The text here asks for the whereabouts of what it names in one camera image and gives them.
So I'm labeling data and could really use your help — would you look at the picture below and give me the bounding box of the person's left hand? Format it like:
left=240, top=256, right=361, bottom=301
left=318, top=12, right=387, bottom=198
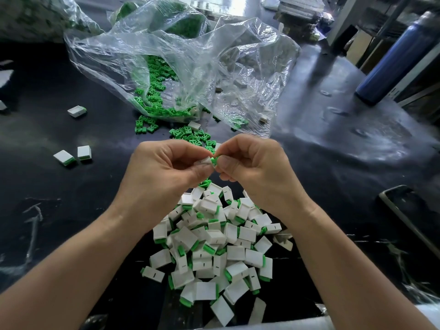
left=113, top=139, right=215, bottom=234

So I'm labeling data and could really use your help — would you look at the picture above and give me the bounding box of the person's right hand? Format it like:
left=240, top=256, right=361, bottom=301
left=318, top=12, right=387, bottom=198
left=212, top=134, right=319, bottom=220

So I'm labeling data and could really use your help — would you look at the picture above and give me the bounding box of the pile of assembled white-green pieces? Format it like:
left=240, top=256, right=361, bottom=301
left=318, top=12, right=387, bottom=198
left=151, top=181, right=283, bottom=327

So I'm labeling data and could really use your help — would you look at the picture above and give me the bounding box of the pile of green clips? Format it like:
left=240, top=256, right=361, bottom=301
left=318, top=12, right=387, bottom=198
left=132, top=55, right=250, bottom=152

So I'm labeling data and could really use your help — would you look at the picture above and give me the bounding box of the person's left forearm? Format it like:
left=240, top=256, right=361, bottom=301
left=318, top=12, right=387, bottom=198
left=0, top=209, right=152, bottom=330

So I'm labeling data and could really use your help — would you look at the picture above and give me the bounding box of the person's right forearm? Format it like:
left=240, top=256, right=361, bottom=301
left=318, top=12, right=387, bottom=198
left=287, top=201, right=435, bottom=330

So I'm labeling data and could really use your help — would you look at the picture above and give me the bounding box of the empty white shell right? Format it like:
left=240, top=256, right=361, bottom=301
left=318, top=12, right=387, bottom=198
left=274, top=231, right=294, bottom=252

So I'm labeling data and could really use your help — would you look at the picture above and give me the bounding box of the clear plastic bag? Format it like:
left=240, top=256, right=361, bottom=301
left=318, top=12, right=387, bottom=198
left=64, top=0, right=301, bottom=139

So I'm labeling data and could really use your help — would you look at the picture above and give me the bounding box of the black smartphone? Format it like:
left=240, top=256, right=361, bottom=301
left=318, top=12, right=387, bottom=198
left=379, top=185, right=440, bottom=259

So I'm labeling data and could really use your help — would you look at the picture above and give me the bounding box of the brown cardboard box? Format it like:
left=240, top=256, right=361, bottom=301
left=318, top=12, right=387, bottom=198
left=346, top=29, right=376, bottom=66

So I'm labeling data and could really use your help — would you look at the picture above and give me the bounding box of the grey machine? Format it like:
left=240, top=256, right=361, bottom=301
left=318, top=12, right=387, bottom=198
left=274, top=0, right=334, bottom=37

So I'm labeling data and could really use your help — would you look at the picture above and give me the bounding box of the plastic bag full of green pieces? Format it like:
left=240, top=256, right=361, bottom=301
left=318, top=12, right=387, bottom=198
left=109, top=0, right=209, bottom=37

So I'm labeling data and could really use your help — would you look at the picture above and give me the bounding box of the blue cylinder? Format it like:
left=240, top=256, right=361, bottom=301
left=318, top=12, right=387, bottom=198
left=355, top=11, right=440, bottom=106

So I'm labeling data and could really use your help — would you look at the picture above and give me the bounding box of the white paper sheet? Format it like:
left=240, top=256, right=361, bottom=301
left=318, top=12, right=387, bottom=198
left=0, top=68, right=14, bottom=90

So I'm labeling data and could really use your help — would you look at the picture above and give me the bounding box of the large bag of assembled pieces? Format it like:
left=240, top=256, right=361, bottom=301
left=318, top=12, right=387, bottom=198
left=0, top=0, right=104, bottom=42

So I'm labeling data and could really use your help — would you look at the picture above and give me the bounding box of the white metal frame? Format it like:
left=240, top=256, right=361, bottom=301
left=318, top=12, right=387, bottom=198
left=327, top=0, right=440, bottom=61

